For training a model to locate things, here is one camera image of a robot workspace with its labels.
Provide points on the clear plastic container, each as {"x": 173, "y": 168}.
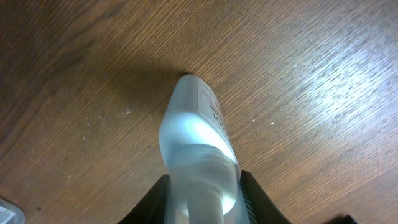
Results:
{"x": 11, "y": 214}

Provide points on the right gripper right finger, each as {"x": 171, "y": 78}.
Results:
{"x": 259, "y": 207}

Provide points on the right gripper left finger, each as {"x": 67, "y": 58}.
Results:
{"x": 151, "y": 208}

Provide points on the white translucent spray bottle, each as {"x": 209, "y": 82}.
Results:
{"x": 204, "y": 173}

